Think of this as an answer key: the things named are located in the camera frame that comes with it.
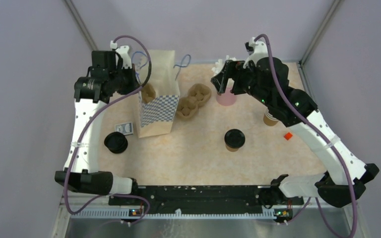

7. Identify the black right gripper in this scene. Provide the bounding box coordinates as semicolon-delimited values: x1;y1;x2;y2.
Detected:
211;60;273;108

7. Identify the blue checkered paper bag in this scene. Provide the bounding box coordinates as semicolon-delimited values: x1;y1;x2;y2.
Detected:
132;50;191;138

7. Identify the black plastic cup lid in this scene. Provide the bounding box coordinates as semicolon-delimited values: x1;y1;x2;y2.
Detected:
224;129;246;147

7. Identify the single brown paper cup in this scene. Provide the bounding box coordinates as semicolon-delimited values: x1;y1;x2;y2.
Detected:
226;144;241;152

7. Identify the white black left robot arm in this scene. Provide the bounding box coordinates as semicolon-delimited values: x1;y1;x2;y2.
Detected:
54;46;139;205

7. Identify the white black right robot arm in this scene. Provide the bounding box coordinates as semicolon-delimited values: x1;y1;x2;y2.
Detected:
211;58;379;208

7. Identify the bundle of white straws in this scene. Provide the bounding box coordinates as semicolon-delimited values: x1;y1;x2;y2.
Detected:
211;55;237;75

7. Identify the pink straw holder cup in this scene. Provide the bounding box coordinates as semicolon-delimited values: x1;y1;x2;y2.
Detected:
216;92;237;106

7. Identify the brown pulp cup carrier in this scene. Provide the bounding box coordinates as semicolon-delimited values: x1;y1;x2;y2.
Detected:
176;83;212;119

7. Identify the small printed card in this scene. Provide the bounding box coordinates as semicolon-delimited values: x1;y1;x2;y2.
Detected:
115;122;134;135

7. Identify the stack of black lids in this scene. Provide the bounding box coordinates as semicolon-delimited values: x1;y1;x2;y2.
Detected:
104;131;128;154

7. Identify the stack of brown paper cups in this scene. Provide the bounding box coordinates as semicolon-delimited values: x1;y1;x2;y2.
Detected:
263;109;279;126

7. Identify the small red cube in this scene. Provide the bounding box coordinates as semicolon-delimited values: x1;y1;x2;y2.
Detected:
284;132;293;140

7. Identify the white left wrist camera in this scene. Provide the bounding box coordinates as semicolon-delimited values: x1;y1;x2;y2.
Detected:
110;41;133;69

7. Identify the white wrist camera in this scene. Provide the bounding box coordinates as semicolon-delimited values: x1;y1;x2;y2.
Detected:
243;37;268;68
110;41;133;69

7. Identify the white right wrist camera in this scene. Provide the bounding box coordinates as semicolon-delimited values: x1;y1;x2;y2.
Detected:
243;37;268;68

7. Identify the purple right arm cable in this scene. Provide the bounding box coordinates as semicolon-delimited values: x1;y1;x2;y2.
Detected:
254;34;359;238

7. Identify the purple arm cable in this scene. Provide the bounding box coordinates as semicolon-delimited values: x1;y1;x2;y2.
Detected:
63;35;152;227
254;34;359;238

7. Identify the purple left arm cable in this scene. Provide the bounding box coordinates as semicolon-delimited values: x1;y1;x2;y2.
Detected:
63;35;152;227

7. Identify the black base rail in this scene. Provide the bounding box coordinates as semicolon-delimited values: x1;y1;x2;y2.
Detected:
108;185;304;215

